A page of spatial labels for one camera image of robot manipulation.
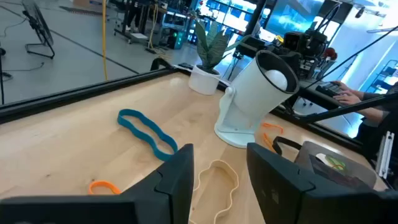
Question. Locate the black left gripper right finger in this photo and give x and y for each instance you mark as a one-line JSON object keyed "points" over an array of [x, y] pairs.
{"points": [[286, 193]]}

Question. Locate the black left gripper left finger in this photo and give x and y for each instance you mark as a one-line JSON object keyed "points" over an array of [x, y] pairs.
{"points": [[168, 186]]}

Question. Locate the large black rubber band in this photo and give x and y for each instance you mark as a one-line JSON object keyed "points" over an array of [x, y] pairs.
{"points": [[286, 139]]}

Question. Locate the beige wavy rubber band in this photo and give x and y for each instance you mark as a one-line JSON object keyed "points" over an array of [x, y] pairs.
{"points": [[219, 162]]}

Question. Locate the grey translucent plastic bin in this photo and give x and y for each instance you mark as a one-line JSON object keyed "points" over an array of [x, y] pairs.
{"points": [[357, 174]]}

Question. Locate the large teal wavy rubber band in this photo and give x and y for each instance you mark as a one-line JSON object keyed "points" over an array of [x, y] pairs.
{"points": [[120, 119]]}

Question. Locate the black boom beam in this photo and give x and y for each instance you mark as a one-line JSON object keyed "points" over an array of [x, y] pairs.
{"points": [[342, 110]]}

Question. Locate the white cylindrical table lamp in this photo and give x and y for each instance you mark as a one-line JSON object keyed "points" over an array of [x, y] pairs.
{"points": [[248, 93]]}

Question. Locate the snake plant in white pot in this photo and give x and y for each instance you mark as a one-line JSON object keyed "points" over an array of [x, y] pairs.
{"points": [[203, 82]]}

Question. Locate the person's hand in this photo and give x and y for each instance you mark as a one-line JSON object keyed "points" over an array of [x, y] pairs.
{"points": [[348, 86], [346, 99]]}

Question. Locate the black keyboard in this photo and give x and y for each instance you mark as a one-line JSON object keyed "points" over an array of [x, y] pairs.
{"points": [[326, 88]]}

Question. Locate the person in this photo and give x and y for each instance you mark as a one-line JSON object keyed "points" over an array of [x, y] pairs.
{"points": [[371, 115]]}

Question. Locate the black device with green light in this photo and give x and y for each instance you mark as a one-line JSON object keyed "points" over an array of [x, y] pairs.
{"points": [[175, 40]]}

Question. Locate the black floor fan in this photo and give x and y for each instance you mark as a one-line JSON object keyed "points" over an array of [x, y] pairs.
{"points": [[38, 26]]}

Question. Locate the silver aluminium bracket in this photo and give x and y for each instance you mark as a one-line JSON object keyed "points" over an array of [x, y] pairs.
{"points": [[385, 155]]}

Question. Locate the black metal rig frame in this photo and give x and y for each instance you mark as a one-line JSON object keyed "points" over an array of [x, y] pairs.
{"points": [[77, 90]]}

